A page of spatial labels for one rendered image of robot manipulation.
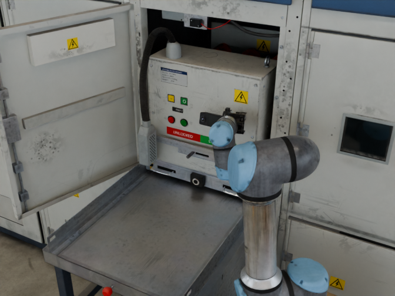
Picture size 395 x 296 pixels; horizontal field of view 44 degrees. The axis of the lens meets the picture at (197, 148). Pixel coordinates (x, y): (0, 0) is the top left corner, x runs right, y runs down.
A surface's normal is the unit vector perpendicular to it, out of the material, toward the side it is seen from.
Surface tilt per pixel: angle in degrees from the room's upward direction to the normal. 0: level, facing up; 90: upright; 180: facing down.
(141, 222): 0
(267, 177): 86
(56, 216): 90
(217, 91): 90
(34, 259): 0
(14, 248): 0
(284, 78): 90
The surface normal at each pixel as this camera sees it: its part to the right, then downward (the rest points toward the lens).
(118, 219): 0.00, -0.87
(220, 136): -0.21, 0.23
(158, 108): -0.47, 0.43
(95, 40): 0.69, 0.36
